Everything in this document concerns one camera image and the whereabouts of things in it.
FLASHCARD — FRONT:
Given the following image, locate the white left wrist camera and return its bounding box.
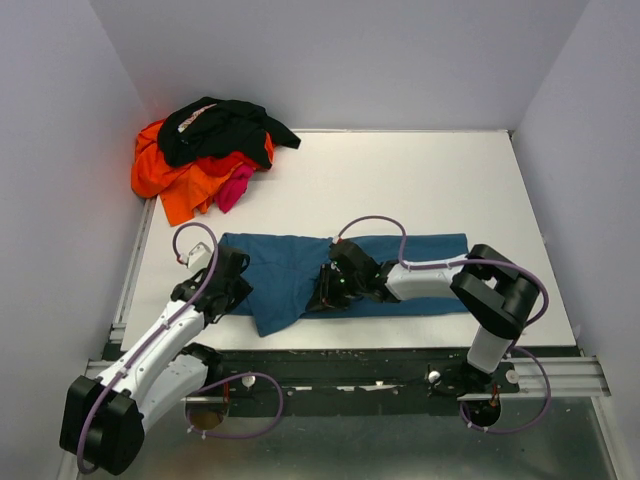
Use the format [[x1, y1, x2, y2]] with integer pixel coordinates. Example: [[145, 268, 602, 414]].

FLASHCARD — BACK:
[[178, 242, 213, 274]]

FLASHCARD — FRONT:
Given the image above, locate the magenta pink t shirt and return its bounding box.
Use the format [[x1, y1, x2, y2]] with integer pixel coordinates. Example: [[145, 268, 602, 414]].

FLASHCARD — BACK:
[[214, 164, 254, 213]]

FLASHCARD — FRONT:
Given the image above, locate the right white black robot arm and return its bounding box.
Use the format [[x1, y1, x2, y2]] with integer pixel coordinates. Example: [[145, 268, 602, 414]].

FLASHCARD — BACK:
[[305, 240, 549, 392]]

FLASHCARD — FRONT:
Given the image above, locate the teal blue t shirt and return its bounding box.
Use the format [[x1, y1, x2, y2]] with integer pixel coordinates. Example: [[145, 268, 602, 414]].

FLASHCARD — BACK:
[[219, 233, 468, 337]]

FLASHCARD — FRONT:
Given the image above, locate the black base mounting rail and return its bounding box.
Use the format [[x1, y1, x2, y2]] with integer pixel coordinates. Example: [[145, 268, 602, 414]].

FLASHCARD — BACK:
[[102, 344, 584, 419]]

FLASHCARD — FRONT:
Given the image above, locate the orange t shirt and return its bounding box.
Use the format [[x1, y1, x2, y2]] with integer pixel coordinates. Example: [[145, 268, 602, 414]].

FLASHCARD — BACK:
[[130, 118, 276, 227]]

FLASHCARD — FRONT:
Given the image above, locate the red t shirt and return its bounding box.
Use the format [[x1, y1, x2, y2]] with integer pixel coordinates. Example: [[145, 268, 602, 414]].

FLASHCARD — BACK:
[[196, 151, 261, 177]]

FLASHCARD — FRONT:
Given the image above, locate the aluminium frame rail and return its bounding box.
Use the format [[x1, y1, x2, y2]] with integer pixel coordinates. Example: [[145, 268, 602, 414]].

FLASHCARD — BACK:
[[90, 350, 609, 407]]

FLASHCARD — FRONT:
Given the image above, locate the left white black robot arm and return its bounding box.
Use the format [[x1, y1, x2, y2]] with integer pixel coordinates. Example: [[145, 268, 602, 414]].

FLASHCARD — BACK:
[[59, 244, 252, 475]]

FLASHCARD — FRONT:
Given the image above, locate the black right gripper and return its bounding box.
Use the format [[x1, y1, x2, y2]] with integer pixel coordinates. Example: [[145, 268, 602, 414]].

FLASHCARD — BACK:
[[305, 263, 363, 313]]

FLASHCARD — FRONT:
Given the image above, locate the black t shirt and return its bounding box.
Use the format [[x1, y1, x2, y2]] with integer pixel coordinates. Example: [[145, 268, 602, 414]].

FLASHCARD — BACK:
[[157, 96, 301, 170]]

